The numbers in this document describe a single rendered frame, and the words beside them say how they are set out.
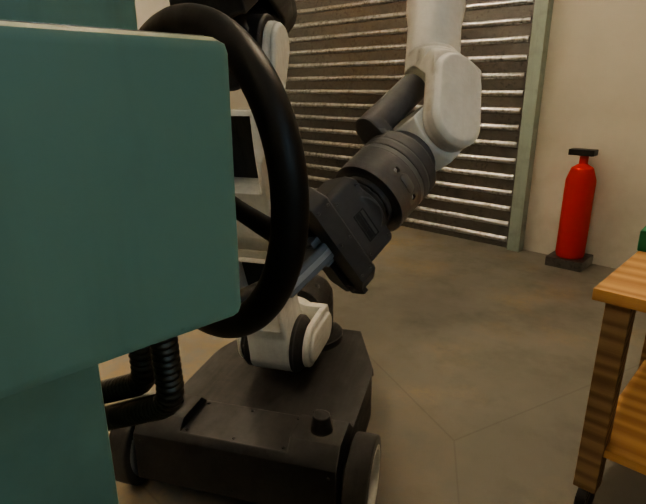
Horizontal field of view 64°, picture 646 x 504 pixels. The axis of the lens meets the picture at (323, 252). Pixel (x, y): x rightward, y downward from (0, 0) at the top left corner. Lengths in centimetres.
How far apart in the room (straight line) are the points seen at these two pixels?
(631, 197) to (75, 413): 286
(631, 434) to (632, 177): 181
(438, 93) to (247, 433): 83
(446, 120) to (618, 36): 243
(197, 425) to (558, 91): 245
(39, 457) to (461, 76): 52
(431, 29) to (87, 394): 55
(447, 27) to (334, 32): 315
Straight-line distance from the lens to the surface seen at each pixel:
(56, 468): 24
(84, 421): 23
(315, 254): 49
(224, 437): 117
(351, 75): 369
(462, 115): 59
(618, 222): 301
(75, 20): 34
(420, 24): 67
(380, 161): 53
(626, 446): 131
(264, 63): 38
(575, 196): 286
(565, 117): 302
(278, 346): 124
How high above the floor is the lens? 89
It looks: 18 degrees down
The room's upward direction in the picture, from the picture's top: straight up
